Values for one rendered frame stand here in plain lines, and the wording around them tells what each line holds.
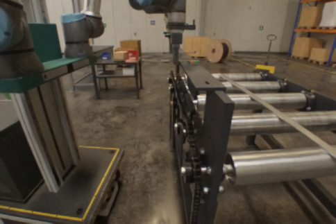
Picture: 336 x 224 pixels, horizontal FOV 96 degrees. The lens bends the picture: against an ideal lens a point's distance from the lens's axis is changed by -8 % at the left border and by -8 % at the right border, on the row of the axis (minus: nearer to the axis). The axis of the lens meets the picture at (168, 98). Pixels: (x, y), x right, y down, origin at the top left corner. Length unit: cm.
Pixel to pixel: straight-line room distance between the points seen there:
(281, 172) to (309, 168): 11
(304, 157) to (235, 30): 1147
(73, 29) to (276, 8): 1282
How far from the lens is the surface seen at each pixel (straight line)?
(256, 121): 94
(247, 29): 1238
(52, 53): 121
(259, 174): 67
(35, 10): 125
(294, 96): 142
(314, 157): 80
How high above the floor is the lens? 132
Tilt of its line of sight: 22 degrees down
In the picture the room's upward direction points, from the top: straight up
